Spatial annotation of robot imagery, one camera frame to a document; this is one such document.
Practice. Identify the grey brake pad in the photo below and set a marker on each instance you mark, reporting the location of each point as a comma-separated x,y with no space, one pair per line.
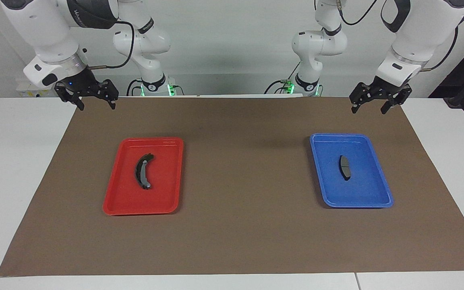
344,167

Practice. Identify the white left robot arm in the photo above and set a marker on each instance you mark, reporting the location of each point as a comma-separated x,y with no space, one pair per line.
413,28

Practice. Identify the white wall socket box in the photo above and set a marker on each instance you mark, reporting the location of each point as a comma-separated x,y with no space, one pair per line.
24,92

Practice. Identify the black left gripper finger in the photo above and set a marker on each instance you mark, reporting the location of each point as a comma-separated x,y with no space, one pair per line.
401,96
360,94

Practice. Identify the brown table mat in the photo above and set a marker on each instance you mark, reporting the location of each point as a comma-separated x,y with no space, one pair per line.
240,225

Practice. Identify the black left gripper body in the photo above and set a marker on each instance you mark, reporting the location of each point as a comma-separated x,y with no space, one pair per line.
385,88

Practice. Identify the blue plastic tray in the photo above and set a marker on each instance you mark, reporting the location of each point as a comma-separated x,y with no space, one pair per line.
367,173

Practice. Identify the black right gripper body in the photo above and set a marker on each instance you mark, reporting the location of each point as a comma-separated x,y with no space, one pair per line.
83,82

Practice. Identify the curved brake shoe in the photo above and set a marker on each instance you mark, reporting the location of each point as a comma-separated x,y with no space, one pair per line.
140,168

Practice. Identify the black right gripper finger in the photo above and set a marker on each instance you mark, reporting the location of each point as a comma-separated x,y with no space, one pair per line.
111,90
67,94

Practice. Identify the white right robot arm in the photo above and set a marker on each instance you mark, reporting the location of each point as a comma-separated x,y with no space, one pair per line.
46,36

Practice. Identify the red plastic tray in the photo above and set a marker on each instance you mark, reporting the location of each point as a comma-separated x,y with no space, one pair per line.
163,181

